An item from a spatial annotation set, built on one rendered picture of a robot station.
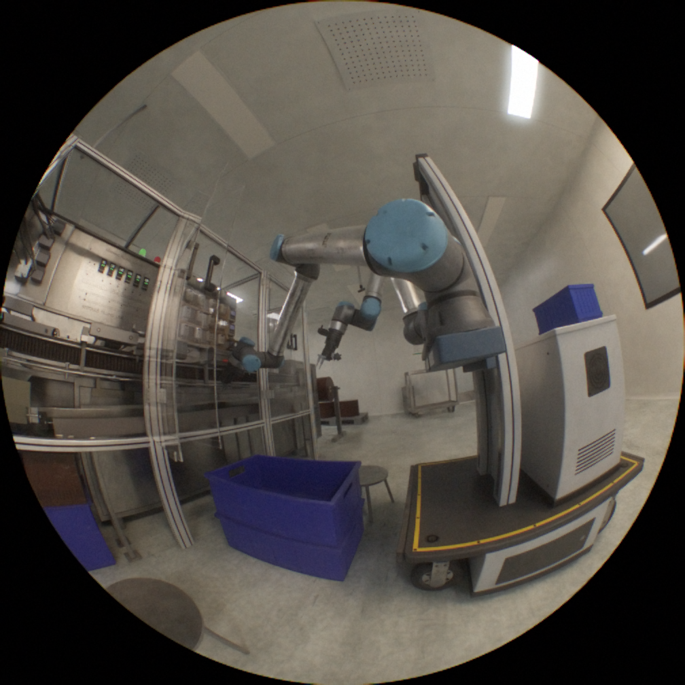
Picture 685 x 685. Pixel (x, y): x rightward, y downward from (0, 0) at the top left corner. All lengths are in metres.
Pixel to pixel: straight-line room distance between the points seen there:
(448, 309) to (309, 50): 1.85
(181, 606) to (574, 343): 1.18
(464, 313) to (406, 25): 1.94
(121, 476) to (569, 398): 1.80
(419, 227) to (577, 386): 0.58
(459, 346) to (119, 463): 1.50
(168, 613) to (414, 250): 0.94
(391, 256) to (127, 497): 1.53
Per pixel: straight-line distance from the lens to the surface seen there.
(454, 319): 0.48
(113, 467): 1.37
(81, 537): 1.22
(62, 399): 1.55
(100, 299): 1.63
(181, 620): 0.68
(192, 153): 2.30
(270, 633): 0.89
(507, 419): 0.68
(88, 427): 1.06
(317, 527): 0.78
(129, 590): 0.80
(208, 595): 1.05
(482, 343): 0.48
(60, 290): 1.64
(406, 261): 0.37
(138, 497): 1.46
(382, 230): 0.42
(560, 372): 0.66
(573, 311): 1.99
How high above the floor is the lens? 0.78
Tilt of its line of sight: 12 degrees up
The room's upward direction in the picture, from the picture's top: 6 degrees counter-clockwise
